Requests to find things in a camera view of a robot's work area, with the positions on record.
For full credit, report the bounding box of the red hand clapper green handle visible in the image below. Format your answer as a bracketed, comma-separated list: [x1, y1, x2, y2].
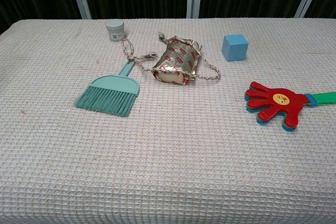
[244, 81, 336, 132]

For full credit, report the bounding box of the teal plastic hand brush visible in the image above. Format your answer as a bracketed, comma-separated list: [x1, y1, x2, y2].
[76, 58, 141, 118]

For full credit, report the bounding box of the gold foil packet red print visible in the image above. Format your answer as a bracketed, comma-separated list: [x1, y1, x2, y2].
[151, 35, 203, 86]

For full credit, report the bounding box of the beige waffle-weave tablecloth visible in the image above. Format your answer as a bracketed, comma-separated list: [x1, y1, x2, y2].
[0, 18, 336, 224]

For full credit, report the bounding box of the light blue cube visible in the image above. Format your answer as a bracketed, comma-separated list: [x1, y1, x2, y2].
[222, 34, 249, 62]

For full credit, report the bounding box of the small grey lidded jar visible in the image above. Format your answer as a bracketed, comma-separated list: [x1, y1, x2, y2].
[105, 20, 126, 42]

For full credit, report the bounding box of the beige braided rope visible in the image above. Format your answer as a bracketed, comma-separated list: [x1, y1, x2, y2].
[121, 31, 222, 81]

